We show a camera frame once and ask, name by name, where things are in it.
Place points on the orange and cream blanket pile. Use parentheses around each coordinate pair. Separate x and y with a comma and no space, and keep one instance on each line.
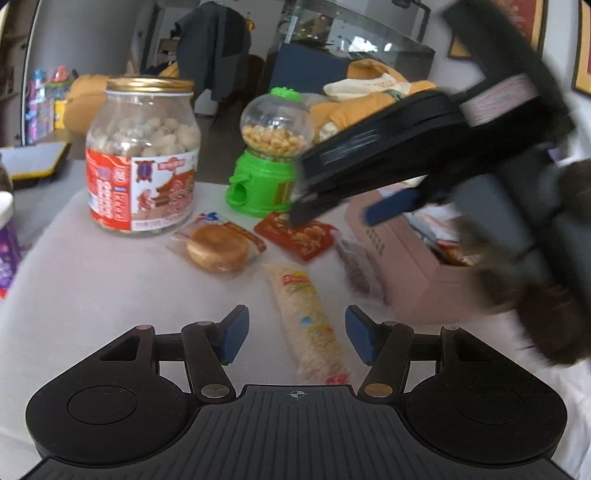
(364,71)

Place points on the green gumball machine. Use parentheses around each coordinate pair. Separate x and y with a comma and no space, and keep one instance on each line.
(258,184)

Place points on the peanut jar with gold lid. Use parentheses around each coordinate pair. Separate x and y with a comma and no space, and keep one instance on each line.
(138,152)

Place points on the blue cabinet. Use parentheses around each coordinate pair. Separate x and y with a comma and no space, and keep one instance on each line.
(309,64)

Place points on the round cake in clear wrapper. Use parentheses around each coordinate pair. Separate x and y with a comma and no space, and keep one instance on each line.
(217,249)

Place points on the orange beanbag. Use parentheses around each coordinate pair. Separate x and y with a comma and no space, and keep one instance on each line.
(85,99)

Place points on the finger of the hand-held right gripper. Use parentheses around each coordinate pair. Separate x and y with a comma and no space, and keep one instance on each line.
(392,205)
(314,207)

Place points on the purple label jar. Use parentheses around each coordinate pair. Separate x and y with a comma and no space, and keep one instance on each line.
(7,258)

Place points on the brown snack in clear packet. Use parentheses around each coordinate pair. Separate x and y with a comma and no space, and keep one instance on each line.
(360,267)

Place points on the small red snack packet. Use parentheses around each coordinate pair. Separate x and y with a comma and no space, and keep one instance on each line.
(300,237)

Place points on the glass display case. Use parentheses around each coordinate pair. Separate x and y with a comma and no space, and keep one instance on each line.
(360,27)

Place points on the framed wall picture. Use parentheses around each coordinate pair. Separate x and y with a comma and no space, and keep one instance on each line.
(582,64)
(535,23)

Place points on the grey board with yellow edge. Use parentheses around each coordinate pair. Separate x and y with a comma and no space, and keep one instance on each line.
(32,159)

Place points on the pink cardboard box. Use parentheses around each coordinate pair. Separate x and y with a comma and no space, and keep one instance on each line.
(406,277)

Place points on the long rice cracker packet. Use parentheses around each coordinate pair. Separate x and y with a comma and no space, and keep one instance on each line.
(307,323)

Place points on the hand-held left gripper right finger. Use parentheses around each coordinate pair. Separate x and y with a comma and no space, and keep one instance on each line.
(361,334)

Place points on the colourful boxed toys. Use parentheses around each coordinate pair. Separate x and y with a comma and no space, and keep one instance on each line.
(44,101)

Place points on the dark jacket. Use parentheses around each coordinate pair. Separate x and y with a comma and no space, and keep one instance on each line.
(212,46)

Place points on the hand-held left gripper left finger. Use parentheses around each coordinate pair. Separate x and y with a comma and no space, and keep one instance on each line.
(234,334)

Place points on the person's right hand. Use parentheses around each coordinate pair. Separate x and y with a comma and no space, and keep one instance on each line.
(554,318)

